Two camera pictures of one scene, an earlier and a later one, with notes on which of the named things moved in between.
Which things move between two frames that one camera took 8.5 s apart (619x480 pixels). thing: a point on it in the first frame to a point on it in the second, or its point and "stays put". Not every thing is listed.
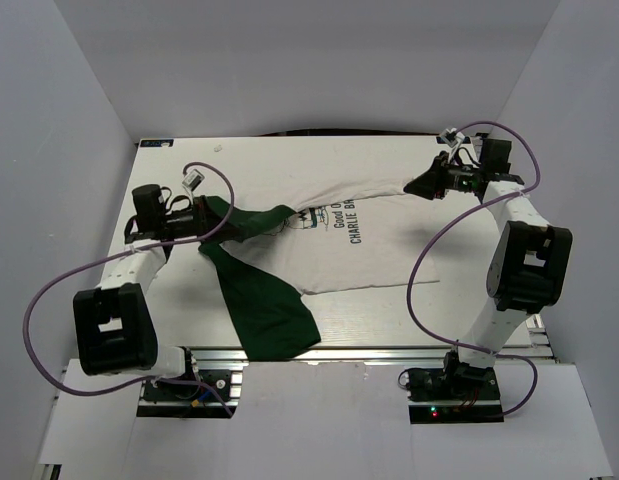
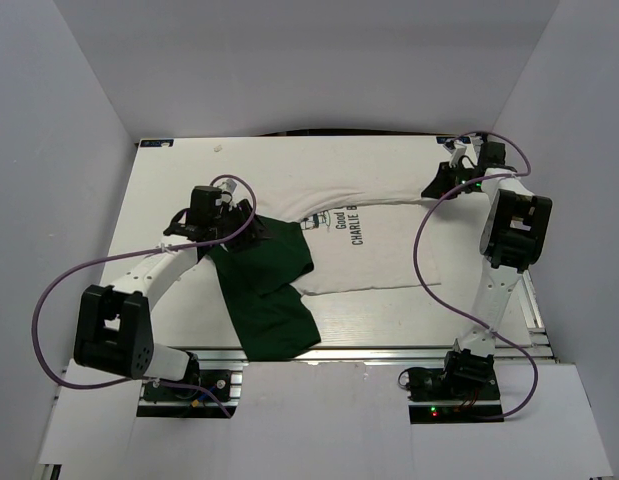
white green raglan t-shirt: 364,237 stays put
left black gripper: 203,221 to 254,233
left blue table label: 157,143 stays put
